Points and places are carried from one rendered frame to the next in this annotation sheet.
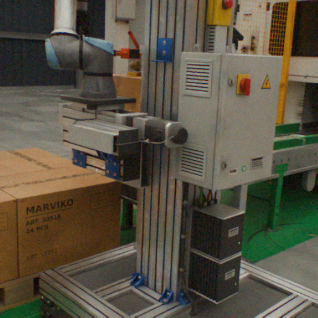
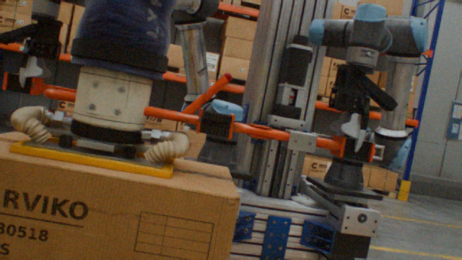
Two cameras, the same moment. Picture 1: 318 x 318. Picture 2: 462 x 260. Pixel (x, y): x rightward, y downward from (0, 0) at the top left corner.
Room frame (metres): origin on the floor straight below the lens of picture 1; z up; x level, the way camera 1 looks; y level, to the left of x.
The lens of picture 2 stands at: (3.59, 0.84, 1.27)
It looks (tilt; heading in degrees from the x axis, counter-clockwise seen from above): 3 degrees down; 214
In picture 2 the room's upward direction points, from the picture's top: 10 degrees clockwise
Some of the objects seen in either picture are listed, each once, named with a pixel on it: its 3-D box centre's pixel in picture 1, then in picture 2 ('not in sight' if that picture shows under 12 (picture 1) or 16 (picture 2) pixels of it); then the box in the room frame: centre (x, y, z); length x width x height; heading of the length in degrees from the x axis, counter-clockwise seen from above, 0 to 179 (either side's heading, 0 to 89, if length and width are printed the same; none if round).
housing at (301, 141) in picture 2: not in sight; (299, 141); (2.56, 0.35, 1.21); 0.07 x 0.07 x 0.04; 40
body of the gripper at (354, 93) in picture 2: (81, 23); (352, 89); (2.48, 0.44, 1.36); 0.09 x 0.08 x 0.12; 130
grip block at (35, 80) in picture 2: not in sight; (24, 84); (2.85, -0.40, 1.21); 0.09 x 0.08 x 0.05; 40
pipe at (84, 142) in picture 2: not in sight; (107, 131); (2.85, 0.00, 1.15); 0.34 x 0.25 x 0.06; 130
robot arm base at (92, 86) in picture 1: (98, 84); (345, 172); (1.90, 0.26, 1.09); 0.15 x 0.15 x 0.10
